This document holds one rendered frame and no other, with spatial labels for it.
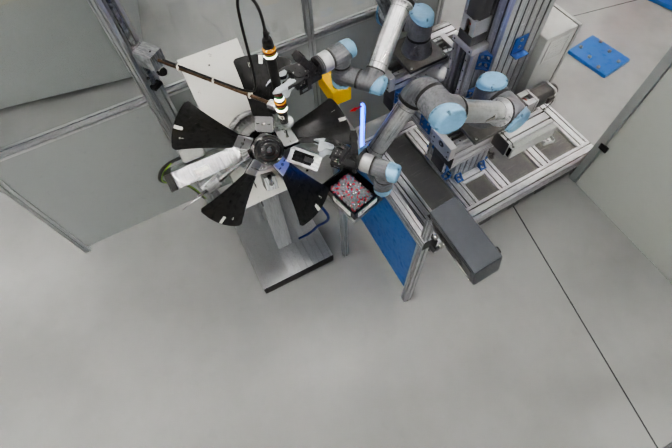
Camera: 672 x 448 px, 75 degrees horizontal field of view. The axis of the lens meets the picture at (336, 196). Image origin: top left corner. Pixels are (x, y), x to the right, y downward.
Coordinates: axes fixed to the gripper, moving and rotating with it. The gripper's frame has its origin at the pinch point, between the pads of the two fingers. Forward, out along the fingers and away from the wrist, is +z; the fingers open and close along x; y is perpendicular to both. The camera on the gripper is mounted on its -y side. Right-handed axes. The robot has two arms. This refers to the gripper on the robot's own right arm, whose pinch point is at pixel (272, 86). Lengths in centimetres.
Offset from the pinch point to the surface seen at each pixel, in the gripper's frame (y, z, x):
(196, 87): 21.3, 15.4, 39.0
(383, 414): 149, 22, -98
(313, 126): 29.1, -13.2, -2.5
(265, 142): 23.4, 8.1, -1.2
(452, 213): 24, -25, -67
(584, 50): 142, -279, 2
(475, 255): 24, -20, -83
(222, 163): 37.5, 23.8, 11.5
